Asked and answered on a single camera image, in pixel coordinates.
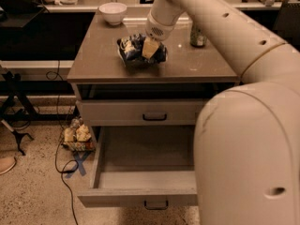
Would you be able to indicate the white ceramic bowl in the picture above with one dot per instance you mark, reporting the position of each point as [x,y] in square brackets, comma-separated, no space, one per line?
[113,13]

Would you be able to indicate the round beige floor object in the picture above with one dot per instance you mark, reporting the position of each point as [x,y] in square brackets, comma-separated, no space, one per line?
[6,164]

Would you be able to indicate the blue chip bag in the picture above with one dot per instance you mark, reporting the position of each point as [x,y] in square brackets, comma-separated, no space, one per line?
[130,51]

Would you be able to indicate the green soda can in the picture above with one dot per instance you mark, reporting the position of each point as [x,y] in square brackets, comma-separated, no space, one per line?
[197,38]

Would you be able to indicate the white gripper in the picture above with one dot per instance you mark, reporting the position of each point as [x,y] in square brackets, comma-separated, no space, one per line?
[157,30]

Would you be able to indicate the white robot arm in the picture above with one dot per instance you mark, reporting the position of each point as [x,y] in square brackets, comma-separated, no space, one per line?
[246,139]

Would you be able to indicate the snack bags pile on floor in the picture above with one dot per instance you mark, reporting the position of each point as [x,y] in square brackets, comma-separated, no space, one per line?
[77,137]

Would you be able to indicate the black drawer handle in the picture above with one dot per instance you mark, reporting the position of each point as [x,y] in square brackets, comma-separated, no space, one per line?
[156,206]
[154,117]

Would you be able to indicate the open grey middle drawer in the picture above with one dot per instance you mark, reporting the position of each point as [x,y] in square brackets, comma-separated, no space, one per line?
[137,164]

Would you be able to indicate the black upper drawer handle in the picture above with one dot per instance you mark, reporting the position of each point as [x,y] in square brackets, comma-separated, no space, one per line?
[154,117]

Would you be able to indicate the closed grey upper drawer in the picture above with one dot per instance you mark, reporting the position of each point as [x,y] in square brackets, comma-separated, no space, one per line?
[130,112]

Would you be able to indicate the black chair at left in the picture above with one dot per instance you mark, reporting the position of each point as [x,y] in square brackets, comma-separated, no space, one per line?
[16,14]

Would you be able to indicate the grey drawer cabinet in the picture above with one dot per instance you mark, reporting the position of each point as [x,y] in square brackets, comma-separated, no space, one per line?
[111,91]

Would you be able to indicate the black middle drawer handle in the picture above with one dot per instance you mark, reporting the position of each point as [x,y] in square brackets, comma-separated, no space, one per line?
[156,206]

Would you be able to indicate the blue tape cross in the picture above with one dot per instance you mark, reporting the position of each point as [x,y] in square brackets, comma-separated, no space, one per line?
[80,158]

